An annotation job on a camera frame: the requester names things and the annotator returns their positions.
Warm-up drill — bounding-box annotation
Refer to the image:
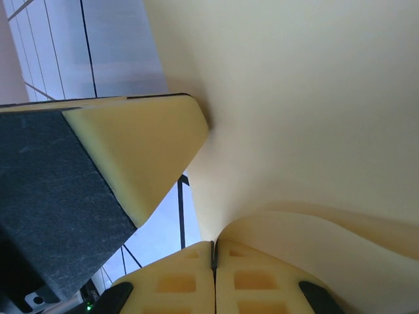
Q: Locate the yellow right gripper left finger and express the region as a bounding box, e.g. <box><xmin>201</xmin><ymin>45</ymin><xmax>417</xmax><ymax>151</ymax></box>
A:
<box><xmin>99</xmin><ymin>240</ymin><xmax>216</xmax><ymax>314</ymax></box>

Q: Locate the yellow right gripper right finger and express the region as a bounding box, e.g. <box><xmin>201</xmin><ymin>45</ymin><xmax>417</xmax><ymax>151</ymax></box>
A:
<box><xmin>213</xmin><ymin>238</ymin><xmax>347</xmax><ymax>314</ymax></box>

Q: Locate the yellow cloth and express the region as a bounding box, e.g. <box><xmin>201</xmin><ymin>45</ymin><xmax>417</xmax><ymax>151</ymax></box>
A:
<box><xmin>142</xmin><ymin>0</ymin><xmax>419</xmax><ymax>314</ymax></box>

